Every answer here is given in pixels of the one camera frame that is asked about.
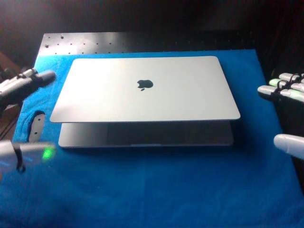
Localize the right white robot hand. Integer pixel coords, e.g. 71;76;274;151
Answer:
257;72;304;160

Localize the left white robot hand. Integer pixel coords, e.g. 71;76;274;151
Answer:
0;67;57;173

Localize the silver laptop with apple logo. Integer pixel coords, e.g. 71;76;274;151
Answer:
49;56;241;149

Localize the blue cloth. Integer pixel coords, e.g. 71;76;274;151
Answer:
0;49;304;228

